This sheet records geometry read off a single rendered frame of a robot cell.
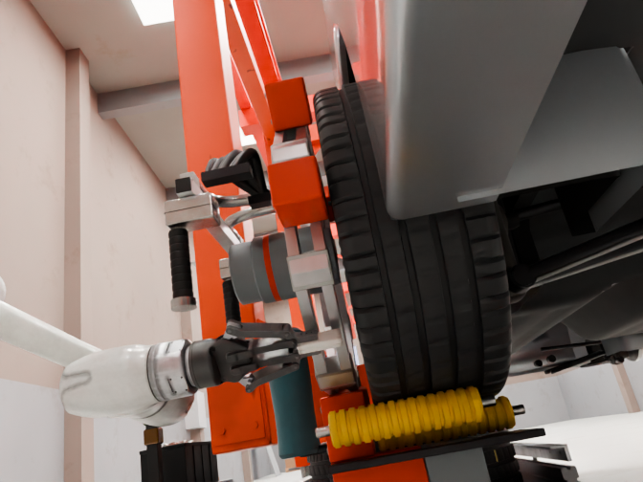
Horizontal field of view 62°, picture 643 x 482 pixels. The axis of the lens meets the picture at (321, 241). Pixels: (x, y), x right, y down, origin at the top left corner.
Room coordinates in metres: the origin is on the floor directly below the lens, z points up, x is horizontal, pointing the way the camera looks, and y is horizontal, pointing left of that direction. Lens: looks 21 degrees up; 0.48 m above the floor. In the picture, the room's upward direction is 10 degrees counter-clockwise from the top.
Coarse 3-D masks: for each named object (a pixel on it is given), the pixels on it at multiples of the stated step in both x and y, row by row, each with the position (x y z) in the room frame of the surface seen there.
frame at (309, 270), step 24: (288, 144) 0.79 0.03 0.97; (288, 240) 0.78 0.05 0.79; (288, 264) 0.78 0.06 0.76; (312, 264) 0.78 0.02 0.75; (312, 288) 0.80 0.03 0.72; (336, 288) 1.28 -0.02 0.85; (312, 312) 0.83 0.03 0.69; (336, 312) 0.83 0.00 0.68; (336, 360) 0.92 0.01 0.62; (336, 384) 0.93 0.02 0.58; (360, 384) 1.12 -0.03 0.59
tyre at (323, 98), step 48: (336, 96) 0.77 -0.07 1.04; (336, 144) 0.72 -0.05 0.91; (336, 192) 0.72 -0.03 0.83; (384, 240) 0.73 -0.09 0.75; (432, 240) 0.73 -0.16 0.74; (480, 240) 0.73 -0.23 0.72; (384, 288) 0.76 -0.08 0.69; (432, 288) 0.76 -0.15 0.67; (480, 288) 0.77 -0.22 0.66; (384, 336) 0.80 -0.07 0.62; (432, 336) 0.81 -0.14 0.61; (480, 336) 0.83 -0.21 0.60; (384, 384) 0.89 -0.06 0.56; (432, 384) 0.90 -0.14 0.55; (480, 384) 0.94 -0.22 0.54
